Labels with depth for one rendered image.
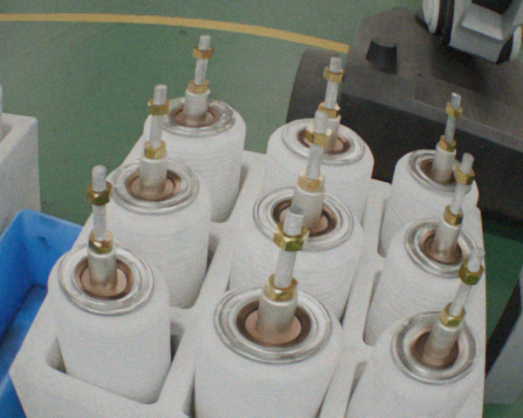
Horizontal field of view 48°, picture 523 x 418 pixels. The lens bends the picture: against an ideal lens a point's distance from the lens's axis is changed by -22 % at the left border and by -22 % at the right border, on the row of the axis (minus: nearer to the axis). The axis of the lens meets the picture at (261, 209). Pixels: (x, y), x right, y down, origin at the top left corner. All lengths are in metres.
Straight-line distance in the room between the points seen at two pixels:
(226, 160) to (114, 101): 0.62
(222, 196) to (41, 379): 0.29
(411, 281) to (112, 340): 0.23
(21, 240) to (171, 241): 0.29
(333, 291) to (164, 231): 0.13
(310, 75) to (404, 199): 0.36
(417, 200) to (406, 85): 0.35
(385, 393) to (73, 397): 0.23
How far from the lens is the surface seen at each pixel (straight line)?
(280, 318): 0.43
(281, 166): 0.62
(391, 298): 0.54
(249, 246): 0.52
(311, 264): 0.51
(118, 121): 1.17
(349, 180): 0.61
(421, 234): 0.55
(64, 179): 1.02
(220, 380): 0.44
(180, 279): 0.56
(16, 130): 0.81
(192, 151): 0.62
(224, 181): 0.65
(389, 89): 0.93
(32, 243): 0.79
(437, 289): 0.52
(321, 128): 0.49
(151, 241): 0.53
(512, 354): 0.72
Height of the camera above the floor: 0.57
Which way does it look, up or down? 35 degrees down
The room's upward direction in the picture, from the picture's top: 8 degrees clockwise
